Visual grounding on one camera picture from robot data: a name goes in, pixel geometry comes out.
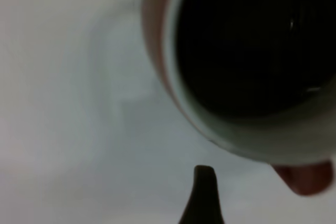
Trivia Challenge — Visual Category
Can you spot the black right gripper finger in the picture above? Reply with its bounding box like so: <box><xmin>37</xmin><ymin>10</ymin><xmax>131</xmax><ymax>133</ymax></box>
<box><xmin>178</xmin><ymin>165</ymin><xmax>225</xmax><ymax>224</ymax></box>

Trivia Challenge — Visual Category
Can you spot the red ceramic mug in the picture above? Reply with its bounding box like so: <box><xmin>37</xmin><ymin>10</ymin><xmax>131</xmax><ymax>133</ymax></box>
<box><xmin>140</xmin><ymin>0</ymin><xmax>336</xmax><ymax>197</ymax></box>

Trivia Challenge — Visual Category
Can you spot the dark coffee liquid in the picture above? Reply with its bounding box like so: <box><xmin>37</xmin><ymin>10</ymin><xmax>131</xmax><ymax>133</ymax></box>
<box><xmin>178</xmin><ymin>0</ymin><xmax>336</xmax><ymax>120</ymax></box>

